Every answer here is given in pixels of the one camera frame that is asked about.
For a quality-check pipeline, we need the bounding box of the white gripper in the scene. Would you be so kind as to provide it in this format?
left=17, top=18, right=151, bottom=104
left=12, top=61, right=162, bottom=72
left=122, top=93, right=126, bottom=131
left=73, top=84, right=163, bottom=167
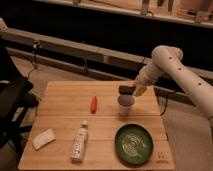
left=133, top=63, right=163, bottom=97

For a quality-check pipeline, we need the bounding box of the green ceramic plate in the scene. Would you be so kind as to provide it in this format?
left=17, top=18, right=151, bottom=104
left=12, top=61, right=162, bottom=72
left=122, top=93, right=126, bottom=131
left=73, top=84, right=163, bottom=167
left=115, top=124, right=153, bottom=165

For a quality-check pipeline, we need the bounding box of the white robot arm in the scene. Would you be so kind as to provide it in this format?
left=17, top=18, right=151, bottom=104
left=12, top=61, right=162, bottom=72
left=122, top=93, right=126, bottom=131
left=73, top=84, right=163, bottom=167
left=133, top=45, right=213, bottom=129

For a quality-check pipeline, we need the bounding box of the white sponge block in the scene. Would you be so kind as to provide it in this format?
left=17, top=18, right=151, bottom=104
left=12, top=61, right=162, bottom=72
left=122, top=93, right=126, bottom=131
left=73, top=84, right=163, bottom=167
left=32, top=129, right=56, bottom=150

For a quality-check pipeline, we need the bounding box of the black clamp with cable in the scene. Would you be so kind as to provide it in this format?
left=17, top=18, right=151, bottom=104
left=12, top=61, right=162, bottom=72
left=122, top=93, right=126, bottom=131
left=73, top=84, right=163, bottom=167
left=27, top=40, right=40, bottom=79

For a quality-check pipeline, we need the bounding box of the black cable on right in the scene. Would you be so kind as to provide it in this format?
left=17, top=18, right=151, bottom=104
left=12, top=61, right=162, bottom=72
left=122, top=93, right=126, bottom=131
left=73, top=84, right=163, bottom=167
left=159, top=90, right=176, bottom=117

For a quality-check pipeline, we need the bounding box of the orange carrot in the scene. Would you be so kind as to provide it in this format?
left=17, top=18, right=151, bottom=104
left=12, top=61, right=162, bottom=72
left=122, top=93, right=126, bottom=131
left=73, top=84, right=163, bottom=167
left=90, top=96, right=97, bottom=113

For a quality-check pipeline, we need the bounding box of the white plastic bottle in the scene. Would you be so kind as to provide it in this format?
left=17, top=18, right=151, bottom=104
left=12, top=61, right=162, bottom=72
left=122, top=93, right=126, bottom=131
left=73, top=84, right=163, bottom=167
left=71, top=120, right=88, bottom=162

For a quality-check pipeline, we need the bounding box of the black chair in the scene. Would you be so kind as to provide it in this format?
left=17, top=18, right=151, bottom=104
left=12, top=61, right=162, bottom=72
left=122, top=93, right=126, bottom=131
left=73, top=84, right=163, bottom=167
left=0, top=37, right=39, bottom=156

